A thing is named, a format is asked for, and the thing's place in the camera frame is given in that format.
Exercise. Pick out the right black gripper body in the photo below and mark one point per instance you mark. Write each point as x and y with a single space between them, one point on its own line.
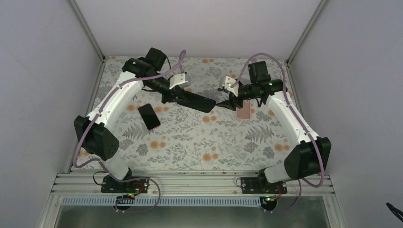
232 98

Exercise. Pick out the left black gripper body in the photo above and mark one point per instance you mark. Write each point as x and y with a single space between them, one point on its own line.
173 93

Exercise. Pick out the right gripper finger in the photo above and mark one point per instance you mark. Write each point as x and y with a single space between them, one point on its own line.
226 104
229 90

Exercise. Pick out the pink phone case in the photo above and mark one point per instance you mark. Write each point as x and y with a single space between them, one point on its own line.
244 113

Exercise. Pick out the black phone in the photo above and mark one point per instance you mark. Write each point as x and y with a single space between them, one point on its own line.
196 102

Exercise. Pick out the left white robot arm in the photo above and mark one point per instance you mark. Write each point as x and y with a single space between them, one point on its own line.
96 143

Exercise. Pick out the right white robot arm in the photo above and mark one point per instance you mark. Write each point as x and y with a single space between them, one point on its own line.
309 152

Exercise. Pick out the floral table mat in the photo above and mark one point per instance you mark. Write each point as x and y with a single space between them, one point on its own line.
191 140

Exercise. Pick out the black object at edge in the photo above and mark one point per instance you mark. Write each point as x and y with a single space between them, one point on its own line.
398 213

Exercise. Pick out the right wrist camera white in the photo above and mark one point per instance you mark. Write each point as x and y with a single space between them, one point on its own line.
228 81

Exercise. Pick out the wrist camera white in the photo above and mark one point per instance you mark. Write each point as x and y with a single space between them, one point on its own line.
228 81
182 80

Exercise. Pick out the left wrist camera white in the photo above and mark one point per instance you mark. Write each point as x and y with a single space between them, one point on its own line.
182 80

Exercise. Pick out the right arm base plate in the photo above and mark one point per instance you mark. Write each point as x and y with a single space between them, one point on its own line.
256 185

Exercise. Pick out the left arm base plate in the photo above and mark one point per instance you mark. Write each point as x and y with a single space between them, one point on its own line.
109 185

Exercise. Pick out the aluminium mounting rail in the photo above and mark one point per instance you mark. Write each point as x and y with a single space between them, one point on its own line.
171 183

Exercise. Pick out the slotted cable duct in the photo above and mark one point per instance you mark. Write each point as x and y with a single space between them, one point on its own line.
170 201

